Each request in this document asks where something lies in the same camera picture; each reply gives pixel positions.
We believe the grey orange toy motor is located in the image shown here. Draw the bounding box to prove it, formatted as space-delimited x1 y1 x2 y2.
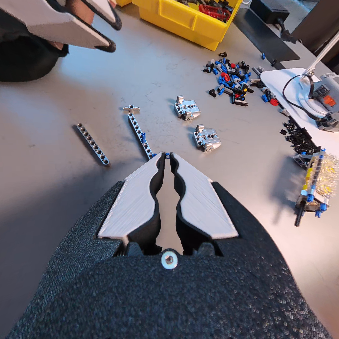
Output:
316 111 339 133

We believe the black desk mat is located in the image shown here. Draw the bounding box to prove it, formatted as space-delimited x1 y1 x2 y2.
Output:
233 8 300 63

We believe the pile of black red beams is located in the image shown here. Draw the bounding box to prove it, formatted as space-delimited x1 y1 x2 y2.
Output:
176 0 235 23

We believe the black motor cable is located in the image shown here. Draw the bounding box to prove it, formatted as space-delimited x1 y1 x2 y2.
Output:
282 74 322 122

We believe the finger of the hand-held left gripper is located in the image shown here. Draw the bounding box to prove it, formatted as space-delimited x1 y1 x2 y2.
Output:
0 0 117 52
80 0 123 30

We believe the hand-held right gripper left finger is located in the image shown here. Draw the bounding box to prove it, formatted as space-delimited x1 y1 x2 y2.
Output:
97 152 166 251

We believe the silver toy engine block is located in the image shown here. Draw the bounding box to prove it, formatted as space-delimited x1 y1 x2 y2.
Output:
192 124 222 152
173 95 202 121

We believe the black power adapter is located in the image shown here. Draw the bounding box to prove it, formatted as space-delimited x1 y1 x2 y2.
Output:
250 0 290 24

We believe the long grey toy beam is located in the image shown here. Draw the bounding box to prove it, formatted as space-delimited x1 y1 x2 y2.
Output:
128 112 157 160
76 123 111 167

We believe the white wooden book stand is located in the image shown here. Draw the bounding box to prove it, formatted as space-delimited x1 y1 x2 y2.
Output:
260 26 339 157

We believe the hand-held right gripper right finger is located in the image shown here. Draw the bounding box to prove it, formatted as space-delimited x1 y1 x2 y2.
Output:
169 153 239 255

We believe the pile of black pins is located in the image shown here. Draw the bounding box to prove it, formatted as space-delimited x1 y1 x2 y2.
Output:
281 118 321 155

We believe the dark object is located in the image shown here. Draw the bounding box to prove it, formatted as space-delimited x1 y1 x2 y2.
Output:
0 26 70 82

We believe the yellow bin with black beams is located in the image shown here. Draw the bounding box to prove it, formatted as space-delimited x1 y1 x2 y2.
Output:
132 0 243 51

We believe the pile of mixed toy pins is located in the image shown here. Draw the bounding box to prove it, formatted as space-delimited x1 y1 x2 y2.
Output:
203 52 278 106

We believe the grey battery box with motor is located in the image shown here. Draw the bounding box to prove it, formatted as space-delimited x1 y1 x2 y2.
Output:
308 73 339 112

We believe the black adapter cable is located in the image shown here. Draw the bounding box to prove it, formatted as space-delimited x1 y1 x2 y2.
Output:
275 17 302 44

